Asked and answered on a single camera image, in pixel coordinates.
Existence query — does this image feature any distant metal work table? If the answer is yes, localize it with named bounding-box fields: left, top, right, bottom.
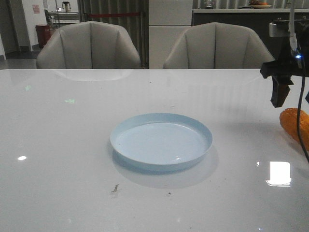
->
left=44, top=9, right=80, bottom=28

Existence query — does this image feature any grey upholstered chair right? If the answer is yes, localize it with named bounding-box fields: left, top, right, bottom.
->
left=163, top=22, right=274, bottom=69

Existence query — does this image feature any red trash bin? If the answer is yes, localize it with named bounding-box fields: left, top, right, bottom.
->
left=36, top=25, right=51, bottom=48

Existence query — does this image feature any orange toy corn cob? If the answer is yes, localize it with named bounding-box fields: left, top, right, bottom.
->
left=280, top=108, right=309, bottom=151

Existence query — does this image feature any black cable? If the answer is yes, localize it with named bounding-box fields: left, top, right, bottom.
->
left=296, top=65, right=309, bottom=162

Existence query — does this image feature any pink wall notice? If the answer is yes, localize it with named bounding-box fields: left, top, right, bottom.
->
left=32, top=4, right=40, bottom=14

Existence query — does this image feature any white cable with connector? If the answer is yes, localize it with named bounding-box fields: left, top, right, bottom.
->
left=289, top=0, right=302, bottom=68

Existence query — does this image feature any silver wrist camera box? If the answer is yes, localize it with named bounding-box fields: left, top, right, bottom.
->
left=269, top=20, right=291, bottom=37

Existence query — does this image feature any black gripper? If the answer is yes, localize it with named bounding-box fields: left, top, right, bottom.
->
left=260, top=21, right=309, bottom=108

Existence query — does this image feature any red barrier belt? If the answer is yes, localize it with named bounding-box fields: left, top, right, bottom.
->
left=85, top=12, right=142, bottom=18

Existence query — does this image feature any fruit bowl on counter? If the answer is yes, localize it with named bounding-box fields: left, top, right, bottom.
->
left=249, top=0, right=272, bottom=9

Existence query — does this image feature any grey upholstered chair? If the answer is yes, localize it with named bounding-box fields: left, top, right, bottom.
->
left=163, top=22, right=274, bottom=69
left=36, top=21, right=140, bottom=69

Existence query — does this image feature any small distant robot device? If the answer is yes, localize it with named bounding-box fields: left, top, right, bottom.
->
left=62, top=1, right=71, bottom=12

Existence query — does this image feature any light blue round plate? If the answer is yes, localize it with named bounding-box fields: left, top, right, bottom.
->
left=110, top=113, right=213, bottom=172

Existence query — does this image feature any grey pleated curtain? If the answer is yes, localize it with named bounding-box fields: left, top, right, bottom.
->
left=78, top=0, right=149, bottom=68

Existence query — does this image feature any white tall cabinet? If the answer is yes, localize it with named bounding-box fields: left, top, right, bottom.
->
left=149, top=0, right=193, bottom=69

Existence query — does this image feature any grey upholstered chair left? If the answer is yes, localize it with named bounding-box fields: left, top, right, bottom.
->
left=36, top=21, right=140, bottom=69

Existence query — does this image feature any dark grey sideboard counter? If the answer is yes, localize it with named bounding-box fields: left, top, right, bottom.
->
left=192, top=8, right=309, bottom=61

